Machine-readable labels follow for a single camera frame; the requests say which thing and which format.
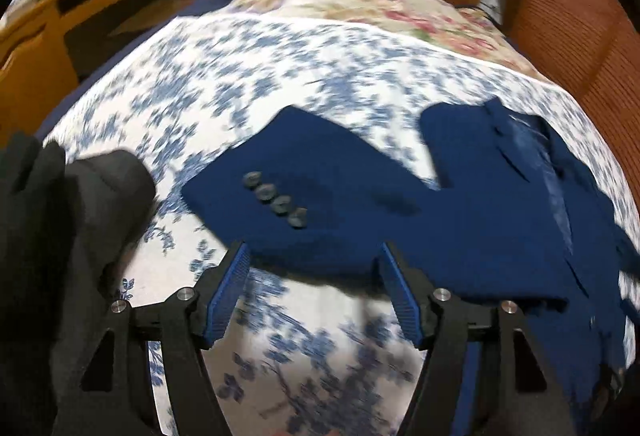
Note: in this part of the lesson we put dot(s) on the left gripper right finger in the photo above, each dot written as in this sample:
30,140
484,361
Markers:
483,372

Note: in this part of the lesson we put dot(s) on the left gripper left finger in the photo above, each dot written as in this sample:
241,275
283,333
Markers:
111,392

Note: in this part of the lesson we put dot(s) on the navy blue suit jacket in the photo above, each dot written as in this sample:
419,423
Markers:
516,216

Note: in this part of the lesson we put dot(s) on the black garment pile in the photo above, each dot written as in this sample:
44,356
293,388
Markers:
64,228

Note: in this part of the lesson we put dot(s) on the blue floral white bedsheet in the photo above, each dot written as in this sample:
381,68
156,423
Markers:
303,354

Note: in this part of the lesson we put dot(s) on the wooden desk with cabinets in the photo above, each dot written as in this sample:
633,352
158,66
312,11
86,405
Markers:
37,72

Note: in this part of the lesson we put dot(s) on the louvered wooden wardrobe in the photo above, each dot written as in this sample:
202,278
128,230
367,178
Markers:
591,49

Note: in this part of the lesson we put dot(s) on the pink floral quilt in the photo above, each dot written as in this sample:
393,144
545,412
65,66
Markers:
467,31

